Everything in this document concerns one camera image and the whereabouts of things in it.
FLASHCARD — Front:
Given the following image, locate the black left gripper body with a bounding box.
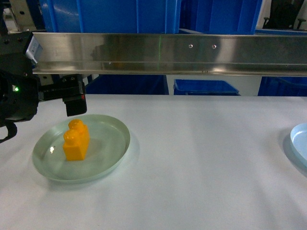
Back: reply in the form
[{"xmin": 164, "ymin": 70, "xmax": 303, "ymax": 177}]
[{"xmin": 39, "ymin": 74, "xmax": 87, "ymax": 116}]

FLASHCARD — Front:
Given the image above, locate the orange yellow toy block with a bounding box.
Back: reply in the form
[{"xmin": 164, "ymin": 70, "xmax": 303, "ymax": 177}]
[{"xmin": 63, "ymin": 119, "xmax": 90, "ymax": 161}]

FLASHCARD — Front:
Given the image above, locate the pale green round plate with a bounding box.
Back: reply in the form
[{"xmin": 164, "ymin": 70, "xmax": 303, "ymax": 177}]
[{"xmin": 32, "ymin": 115, "xmax": 130, "ymax": 184}]

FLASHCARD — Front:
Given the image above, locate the pale blue round plate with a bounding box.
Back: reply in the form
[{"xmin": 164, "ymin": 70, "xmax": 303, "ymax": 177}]
[{"xmin": 290, "ymin": 123, "xmax": 307, "ymax": 167}]

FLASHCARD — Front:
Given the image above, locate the large blue crate on rail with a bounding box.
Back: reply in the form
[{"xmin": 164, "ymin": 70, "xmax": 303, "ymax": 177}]
[{"xmin": 40, "ymin": 0, "xmax": 262, "ymax": 35}]

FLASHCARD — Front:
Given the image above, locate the blue bin under rail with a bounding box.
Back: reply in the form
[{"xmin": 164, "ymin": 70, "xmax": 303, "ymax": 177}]
[{"xmin": 173, "ymin": 79, "xmax": 240, "ymax": 96}]

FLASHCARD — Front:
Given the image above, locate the stainless steel conveyor rail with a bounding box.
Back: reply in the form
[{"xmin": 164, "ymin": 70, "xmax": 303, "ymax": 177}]
[{"xmin": 34, "ymin": 33, "xmax": 307, "ymax": 77}]

